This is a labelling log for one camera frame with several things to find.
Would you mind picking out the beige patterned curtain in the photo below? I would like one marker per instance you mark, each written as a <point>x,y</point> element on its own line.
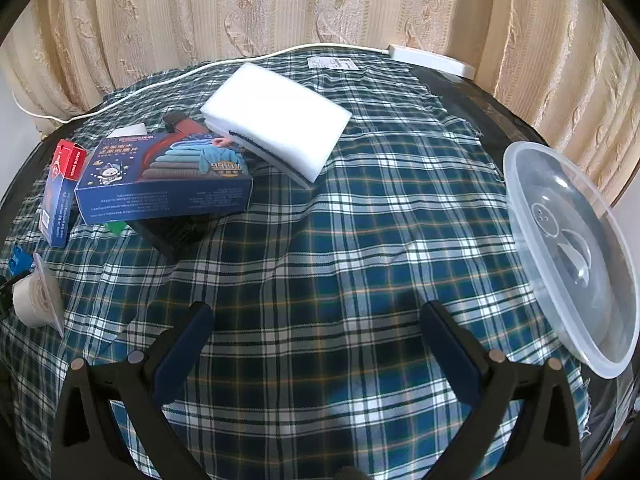
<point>300,5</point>

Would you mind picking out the black case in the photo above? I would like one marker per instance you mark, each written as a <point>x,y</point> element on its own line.
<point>170,237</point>

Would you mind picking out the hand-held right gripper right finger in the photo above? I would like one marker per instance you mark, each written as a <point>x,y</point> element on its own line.
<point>450,355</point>

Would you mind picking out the red and blue card box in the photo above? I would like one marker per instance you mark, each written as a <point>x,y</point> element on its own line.
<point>60,200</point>

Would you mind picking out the plain white foam sponge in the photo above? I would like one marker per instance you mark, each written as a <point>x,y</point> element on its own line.
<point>275,110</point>

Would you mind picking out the red and black tube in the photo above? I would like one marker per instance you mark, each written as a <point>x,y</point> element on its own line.
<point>182,122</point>

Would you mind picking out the white thread spool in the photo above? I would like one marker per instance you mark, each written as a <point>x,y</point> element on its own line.
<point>32,300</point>

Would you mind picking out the white power strip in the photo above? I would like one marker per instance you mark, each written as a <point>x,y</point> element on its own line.
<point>430,59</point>

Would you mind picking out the large blue printed box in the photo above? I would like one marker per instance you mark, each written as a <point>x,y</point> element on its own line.
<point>165,195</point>

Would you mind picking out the blue toy block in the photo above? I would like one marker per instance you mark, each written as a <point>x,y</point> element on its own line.
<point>19,260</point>

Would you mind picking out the white paper card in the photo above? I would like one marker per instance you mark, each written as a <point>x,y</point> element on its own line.
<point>131,130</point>

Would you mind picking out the green toy block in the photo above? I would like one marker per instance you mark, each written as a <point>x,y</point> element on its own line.
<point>116,228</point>

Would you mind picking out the clear plastic bowl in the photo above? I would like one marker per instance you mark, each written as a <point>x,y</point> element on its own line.
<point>565,240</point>

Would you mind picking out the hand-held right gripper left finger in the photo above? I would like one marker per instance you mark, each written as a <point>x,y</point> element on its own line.
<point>185,355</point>

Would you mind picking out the white cloth label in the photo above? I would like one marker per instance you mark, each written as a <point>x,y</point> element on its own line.
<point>330,62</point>

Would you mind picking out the blue green plaid cloth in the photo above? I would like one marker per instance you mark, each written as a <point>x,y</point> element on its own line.
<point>325,260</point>

